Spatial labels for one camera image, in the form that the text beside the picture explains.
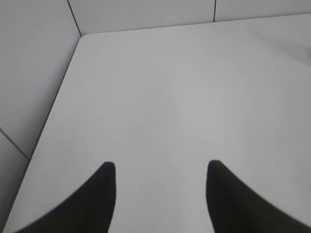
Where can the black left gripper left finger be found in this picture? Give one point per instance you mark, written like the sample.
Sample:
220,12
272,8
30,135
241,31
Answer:
88,210

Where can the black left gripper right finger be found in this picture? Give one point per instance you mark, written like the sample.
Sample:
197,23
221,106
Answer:
234,207

